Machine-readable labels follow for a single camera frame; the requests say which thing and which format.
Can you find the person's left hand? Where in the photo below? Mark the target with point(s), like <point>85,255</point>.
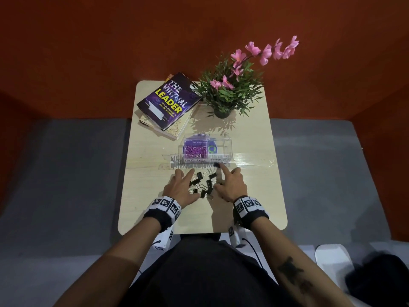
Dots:
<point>179,191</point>

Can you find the person's right hand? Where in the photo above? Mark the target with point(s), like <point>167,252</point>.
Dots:
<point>232,188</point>

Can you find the person's right thumb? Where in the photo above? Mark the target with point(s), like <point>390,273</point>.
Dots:
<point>218,188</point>

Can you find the person's left thumb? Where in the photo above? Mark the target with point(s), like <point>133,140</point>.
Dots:
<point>195,197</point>

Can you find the person's left forearm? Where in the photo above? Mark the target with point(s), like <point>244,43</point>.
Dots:
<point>111,265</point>

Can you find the person's right forearm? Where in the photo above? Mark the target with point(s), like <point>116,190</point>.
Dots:
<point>294,268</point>

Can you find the pile of black binder clips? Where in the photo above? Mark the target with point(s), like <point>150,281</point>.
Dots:
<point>204,185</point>

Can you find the black marker wristband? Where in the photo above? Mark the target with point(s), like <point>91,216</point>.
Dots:
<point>250,210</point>
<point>163,210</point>

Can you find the clear plastic organizer box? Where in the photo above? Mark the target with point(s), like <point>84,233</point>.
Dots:
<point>220,148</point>

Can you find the purple round container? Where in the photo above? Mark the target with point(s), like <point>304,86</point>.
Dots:
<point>212,147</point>

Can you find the pile of purple paper clips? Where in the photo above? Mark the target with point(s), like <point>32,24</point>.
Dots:
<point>195,151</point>

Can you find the clear plastic sheet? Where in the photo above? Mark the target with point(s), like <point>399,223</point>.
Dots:
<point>255,160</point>

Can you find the beige map cover book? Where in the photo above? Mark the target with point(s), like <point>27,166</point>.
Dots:
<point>177,127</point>

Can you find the black plant pot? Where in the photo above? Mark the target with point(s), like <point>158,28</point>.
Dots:
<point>221,112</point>

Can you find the person's black shirt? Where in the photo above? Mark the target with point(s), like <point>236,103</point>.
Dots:
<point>204,274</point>

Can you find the purple cover book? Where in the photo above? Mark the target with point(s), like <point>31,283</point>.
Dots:
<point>167,102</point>

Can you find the artificial plant with pink flowers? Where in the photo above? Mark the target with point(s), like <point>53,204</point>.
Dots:
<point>233,83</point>

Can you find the orange book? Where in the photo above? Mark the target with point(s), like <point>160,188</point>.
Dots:
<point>168,78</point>

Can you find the white plastic object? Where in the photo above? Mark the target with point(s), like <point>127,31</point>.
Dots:
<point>332,262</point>

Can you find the black bag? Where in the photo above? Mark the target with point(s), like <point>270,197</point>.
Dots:
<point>380,281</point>

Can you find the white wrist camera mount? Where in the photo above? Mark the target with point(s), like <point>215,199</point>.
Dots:
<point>164,239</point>
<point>238,236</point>

